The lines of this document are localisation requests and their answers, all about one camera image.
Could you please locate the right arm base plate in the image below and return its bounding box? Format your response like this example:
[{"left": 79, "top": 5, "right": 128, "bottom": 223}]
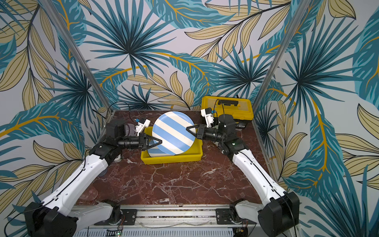
[{"left": 215, "top": 207, "right": 256, "bottom": 225}]

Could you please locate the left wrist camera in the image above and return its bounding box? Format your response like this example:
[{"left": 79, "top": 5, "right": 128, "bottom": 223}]
[{"left": 135, "top": 118, "right": 151, "bottom": 136}]

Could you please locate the yellow plastic bin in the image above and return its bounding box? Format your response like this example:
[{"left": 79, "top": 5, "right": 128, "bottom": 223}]
[{"left": 141, "top": 127, "right": 203, "bottom": 165}]

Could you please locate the blue cream striped plate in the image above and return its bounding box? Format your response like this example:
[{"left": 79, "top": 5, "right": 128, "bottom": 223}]
[
  {"left": 147, "top": 147, "right": 173, "bottom": 158},
  {"left": 152, "top": 111, "right": 195, "bottom": 156}
]

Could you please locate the aluminium front rail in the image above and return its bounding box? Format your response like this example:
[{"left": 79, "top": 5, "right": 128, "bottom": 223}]
[{"left": 47, "top": 204, "right": 300, "bottom": 229}]

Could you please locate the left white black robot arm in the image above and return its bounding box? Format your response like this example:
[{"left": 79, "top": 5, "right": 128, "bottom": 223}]
[{"left": 24, "top": 118, "right": 153, "bottom": 237}]

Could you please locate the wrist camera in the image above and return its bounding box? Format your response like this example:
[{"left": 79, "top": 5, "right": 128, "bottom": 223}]
[
  {"left": 135, "top": 118, "right": 151, "bottom": 136},
  {"left": 200, "top": 108, "right": 214, "bottom": 128}
]

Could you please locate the pink translucent cup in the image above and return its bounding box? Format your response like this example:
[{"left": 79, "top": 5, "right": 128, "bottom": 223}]
[{"left": 79, "top": 188, "right": 98, "bottom": 201}]

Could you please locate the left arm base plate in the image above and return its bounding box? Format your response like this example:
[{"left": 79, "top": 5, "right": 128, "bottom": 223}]
[{"left": 115, "top": 209, "right": 138, "bottom": 227}]

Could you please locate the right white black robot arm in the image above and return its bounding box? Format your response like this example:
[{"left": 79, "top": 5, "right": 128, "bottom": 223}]
[{"left": 186, "top": 108, "right": 300, "bottom": 237}]

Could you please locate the yellow black toolbox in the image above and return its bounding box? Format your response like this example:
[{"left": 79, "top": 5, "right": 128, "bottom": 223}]
[{"left": 201, "top": 96, "right": 254, "bottom": 129}]

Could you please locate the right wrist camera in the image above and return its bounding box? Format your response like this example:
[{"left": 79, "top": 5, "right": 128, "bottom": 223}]
[{"left": 200, "top": 108, "right": 214, "bottom": 128}]

